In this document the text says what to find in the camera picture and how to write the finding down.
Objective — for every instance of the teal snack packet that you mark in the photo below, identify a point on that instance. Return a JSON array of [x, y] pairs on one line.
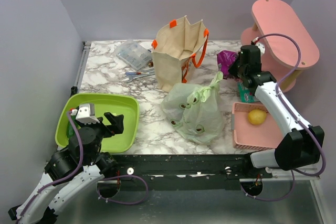
[[245, 94]]

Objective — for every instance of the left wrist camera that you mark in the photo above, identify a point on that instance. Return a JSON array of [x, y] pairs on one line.
[[85, 113]]

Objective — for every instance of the purple snack packet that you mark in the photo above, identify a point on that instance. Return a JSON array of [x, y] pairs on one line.
[[225, 59]]

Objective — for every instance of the beige canvas tote bag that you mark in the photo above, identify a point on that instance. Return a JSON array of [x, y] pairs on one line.
[[178, 49]]

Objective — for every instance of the pink plastic basket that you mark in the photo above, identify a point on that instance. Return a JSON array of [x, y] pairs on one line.
[[253, 137]]

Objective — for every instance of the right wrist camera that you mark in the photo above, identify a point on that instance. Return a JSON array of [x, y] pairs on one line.
[[256, 42]]

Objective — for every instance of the pink two-tier shelf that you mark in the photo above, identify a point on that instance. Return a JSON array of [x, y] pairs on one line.
[[276, 16]]

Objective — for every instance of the clear plastic organizer box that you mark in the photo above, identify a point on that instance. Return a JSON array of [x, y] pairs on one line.
[[133, 54]]

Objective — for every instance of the silver wrench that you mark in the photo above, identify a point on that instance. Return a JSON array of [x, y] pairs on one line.
[[131, 78]]

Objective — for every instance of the green avocado print plastic bag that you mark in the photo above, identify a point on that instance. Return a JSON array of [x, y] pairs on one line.
[[194, 112]]

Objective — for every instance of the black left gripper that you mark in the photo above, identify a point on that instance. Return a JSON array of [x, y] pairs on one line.
[[116, 127]]

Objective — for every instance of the blue handled tool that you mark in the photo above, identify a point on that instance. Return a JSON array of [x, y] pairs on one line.
[[135, 73]]

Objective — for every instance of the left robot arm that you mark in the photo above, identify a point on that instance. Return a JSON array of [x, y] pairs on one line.
[[71, 169]]

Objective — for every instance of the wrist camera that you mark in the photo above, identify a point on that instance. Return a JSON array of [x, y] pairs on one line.
[[85, 113], [256, 42]]

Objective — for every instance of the black table front rail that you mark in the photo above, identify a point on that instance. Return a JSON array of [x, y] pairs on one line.
[[176, 172]]

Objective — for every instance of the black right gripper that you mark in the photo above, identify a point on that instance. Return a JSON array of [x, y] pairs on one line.
[[232, 70]]

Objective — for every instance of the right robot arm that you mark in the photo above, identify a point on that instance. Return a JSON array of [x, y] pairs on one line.
[[302, 143]]

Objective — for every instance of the lime green plastic tray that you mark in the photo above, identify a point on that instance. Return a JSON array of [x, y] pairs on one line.
[[113, 103]]

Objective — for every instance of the green cucumber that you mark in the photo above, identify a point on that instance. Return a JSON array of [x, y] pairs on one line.
[[70, 130]]

